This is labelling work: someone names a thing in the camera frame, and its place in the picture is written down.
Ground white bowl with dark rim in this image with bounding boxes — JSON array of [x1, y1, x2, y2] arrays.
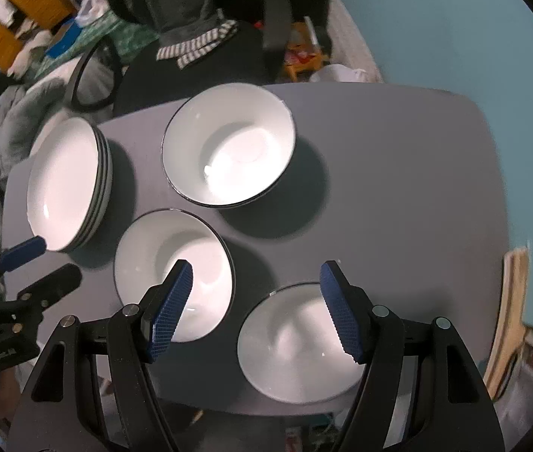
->
[[113, 209, 236, 344], [237, 282, 375, 404], [160, 83, 297, 209]]

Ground blue flat box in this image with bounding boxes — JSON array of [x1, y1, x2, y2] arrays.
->
[[45, 23, 82, 57]]

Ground dark grey sweater striped cuffs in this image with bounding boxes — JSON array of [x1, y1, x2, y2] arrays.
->
[[107, 0, 240, 69]]

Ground grey duvet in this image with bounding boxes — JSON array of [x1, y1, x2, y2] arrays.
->
[[0, 78, 67, 184]]

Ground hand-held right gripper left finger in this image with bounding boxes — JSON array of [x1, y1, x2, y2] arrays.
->
[[5, 259, 194, 452]]

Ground white plastic bag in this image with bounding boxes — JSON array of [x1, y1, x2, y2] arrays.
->
[[78, 0, 108, 24]]

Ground black office chair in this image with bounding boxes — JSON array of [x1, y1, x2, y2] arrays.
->
[[75, 0, 295, 118]]

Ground green checked tablecloth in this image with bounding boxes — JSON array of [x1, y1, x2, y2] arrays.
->
[[36, 9, 160, 64]]

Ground white plate with dark rim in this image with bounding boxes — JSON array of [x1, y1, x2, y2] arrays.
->
[[36, 125, 108, 251], [26, 117, 101, 252], [43, 132, 114, 250]]

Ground white bag on floor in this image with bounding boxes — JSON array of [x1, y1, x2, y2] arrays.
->
[[311, 63, 369, 84]]

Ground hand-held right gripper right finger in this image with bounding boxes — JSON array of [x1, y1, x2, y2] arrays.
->
[[319, 260, 507, 452]]

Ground wooden boards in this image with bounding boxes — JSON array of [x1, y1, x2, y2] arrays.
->
[[483, 246, 531, 389]]

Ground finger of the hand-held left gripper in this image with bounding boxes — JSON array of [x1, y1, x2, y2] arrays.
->
[[0, 236, 47, 293], [11, 264, 83, 341]]

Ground colourful toy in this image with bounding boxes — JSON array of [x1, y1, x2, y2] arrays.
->
[[283, 21, 329, 78]]

